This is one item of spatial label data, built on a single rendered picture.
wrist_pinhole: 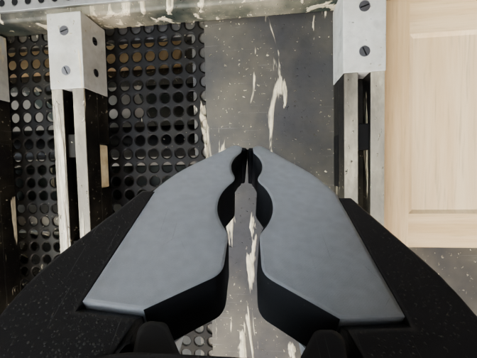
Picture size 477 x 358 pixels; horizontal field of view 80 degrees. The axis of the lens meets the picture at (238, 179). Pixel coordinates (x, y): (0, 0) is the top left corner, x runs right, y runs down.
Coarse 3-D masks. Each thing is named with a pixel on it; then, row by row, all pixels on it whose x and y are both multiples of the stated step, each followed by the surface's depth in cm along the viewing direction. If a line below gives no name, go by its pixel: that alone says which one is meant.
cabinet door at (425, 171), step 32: (416, 0) 46; (448, 0) 46; (416, 32) 46; (448, 32) 46; (416, 64) 47; (448, 64) 46; (416, 96) 47; (448, 96) 47; (416, 128) 48; (448, 128) 47; (416, 160) 48; (448, 160) 47; (384, 192) 48; (416, 192) 48; (448, 192) 48; (384, 224) 49; (416, 224) 48; (448, 224) 47
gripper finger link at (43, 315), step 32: (128, 224) 8; (64, 256) 7; (96, 256) 7; (32, 288) 6; (64, 288) 6; (0, 320) 5; (32, 320) 5; (64, 320) 5; (96, 320) 5; (128, 320) 5; (0, 352) 5; (32, 352) 5; (64, 352) 5; (96, 352) 5
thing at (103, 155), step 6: (102, 150) 53; (102, 156) 53; (102, 162) 53; (102, 168) 53; (108, 168) 55; (102, 174) 53; (108, 174) 55; (102, 180) 53; (108, 180) 55; (102, 186) 53; (108, 186) 55
